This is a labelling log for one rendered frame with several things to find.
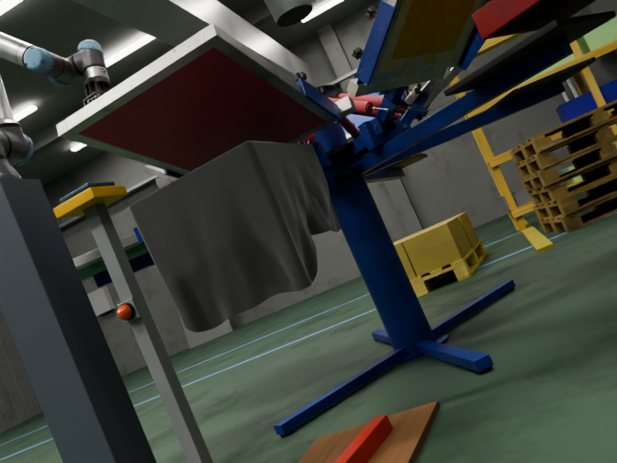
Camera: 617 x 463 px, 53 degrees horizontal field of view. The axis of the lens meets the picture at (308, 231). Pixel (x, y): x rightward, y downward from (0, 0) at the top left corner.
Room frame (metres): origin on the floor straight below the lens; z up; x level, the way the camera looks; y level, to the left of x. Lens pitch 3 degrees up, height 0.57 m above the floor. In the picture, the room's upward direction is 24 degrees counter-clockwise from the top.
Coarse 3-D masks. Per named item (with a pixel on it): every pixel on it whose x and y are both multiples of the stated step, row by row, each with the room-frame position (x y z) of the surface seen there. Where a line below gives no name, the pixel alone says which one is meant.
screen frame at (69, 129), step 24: (192, 48) 1.58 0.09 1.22; (216, 48) 1.61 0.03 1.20; (240, 48) 1.66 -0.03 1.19; (144, 72) 1.65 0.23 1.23; (168, 72) 1.64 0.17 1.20; (264, 72) 1.79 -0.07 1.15; (120, 96) 1.68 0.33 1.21; (72, 120) 1.75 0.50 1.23; (96, 120) 1.76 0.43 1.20; (336, 120) 2.26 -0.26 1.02; (96, 144) 1.88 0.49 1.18; (168, 168) 2.20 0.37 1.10
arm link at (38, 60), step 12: (0, 36) 1.91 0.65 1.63; (0, 48) 1.91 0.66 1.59; (12, 48) 1.90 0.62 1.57; (24, 48) 1.90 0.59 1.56; (36, 48) 1.87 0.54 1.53; (12, 60) 1.92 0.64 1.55; (24, 60) 1.88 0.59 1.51; (36, 60) 1.87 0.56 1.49; (48, 60) 1.88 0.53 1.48; (60, 60) 1.95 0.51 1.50; (36, 72) 1.90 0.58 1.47; (48, 72) 1.92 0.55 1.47; (60, 72) 1.96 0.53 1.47
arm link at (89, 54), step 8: (88, 40) 2.01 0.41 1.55; (80, 48) 2.00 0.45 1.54; (88, 48) 2.00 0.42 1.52; (96, 48) 2.01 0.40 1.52; (80, 56) 2.00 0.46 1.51; (88, 56) 1.99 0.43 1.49; (96, 56) 2.00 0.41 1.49; (80, 64) 2.00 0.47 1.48; (88, 64) 1.98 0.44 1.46; (96, 64) 1.99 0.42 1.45; (104, 64) 2.01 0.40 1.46
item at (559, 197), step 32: (576, 128) 5.20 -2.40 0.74; (608, 128) 4.85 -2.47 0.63; (544, 160) 4.89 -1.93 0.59; (576, 160) 5.48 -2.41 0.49; (608, 160) 4.87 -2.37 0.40; (544, 192) 5.23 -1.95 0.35; (576, 192) 4.87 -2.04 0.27; (608, 192) 5.15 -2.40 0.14; (544, 224) 5.51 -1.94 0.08; (576, 224) 4.88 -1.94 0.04
